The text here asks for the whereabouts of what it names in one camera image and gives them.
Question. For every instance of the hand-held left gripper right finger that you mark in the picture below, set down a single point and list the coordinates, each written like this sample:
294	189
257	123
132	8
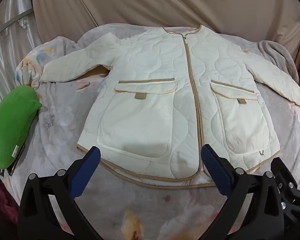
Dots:
216	167

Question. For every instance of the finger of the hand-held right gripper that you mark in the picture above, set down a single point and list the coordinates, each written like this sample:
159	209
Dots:
286	177

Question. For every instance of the silver satin curtain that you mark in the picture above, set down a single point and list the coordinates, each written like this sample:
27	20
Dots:
7	30

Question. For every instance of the green pillow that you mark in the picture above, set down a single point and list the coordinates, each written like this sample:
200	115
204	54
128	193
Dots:
12	122

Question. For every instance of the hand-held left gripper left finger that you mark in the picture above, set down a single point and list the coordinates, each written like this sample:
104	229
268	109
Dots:
86	167

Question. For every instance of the grey floral blanket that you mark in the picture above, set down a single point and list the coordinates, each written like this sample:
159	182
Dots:
145	205

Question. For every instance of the dark red cloth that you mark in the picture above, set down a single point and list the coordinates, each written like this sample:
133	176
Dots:
2	200

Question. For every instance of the white quilted jacket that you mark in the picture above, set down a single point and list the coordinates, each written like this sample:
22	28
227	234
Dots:
152	85

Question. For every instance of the dark flat device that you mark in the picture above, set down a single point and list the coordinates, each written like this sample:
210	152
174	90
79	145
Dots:
16	162

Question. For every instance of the beige fabric sheet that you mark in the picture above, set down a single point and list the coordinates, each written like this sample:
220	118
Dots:
140	2

